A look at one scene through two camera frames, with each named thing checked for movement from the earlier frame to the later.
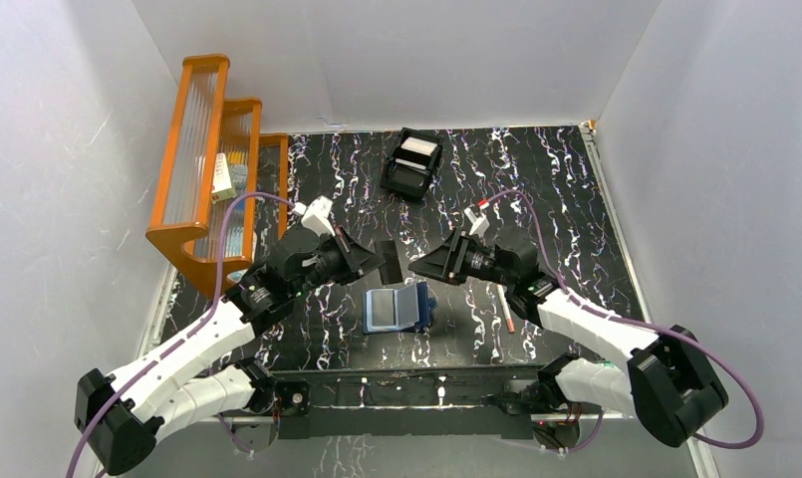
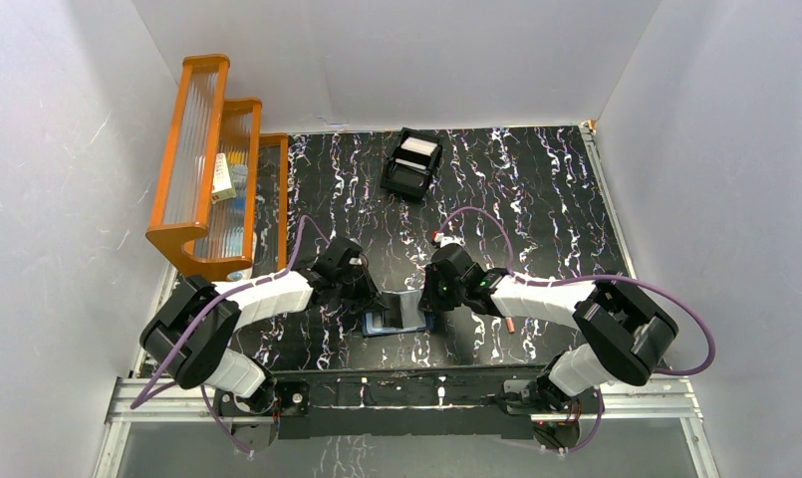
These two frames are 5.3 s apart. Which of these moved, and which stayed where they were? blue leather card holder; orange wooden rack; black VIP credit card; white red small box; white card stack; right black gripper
Moved: right black gripper; black VIP credit card
Stayed: white card stack; blue leather card holder; white red small box; orange wooden rack
